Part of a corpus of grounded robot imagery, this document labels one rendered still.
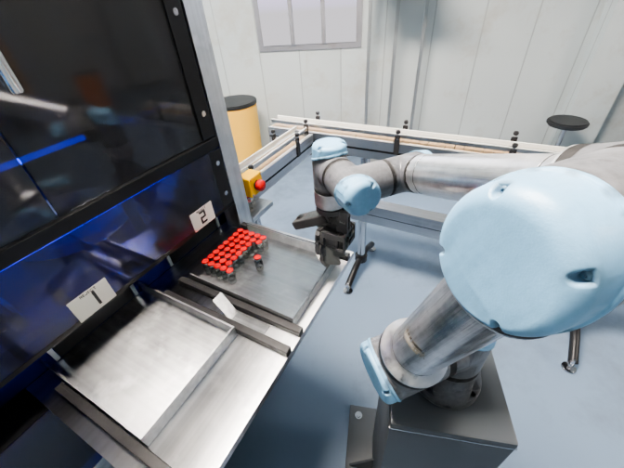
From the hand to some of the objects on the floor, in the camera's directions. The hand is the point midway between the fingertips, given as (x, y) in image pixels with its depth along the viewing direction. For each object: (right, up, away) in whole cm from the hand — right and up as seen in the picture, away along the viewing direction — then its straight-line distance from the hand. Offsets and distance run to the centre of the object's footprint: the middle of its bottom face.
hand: (325, 262), depth 87 cm
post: (-24, -56, +79) cm, 100 cm away
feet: (+29, -16, +125) cm, 129 cm away
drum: (-74, +80, +257) cm, 279 cm away
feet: (+130, -44, +78) cm, 158 cm away
